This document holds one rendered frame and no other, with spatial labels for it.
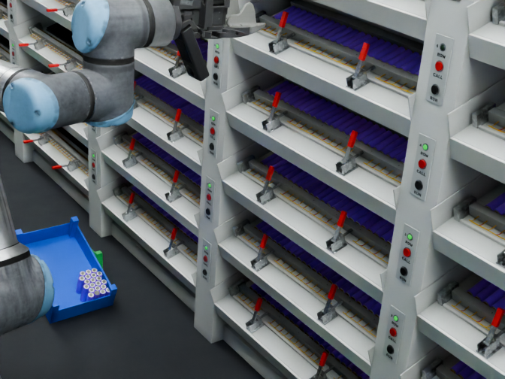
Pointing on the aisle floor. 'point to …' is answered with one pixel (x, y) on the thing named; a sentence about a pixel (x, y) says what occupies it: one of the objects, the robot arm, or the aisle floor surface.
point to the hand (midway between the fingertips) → (253, 26)
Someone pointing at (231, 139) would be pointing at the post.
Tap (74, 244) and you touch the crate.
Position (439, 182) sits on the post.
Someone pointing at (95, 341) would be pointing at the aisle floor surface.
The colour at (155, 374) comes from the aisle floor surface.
